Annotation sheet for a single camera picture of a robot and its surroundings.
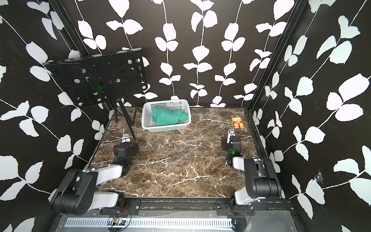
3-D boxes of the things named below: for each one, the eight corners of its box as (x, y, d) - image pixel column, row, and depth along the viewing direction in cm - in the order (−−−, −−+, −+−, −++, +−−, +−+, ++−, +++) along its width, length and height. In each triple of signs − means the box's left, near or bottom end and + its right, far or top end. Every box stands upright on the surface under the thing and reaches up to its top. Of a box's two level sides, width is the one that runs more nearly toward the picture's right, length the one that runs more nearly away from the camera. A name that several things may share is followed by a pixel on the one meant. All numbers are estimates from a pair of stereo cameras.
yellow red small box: (234, 128, 111) (234, 126, 109) (231, 119, 117) (232, 117, 115) (243, 128, 111) (244, 126, 109) (240, 119, 117) (241, 117, 115)
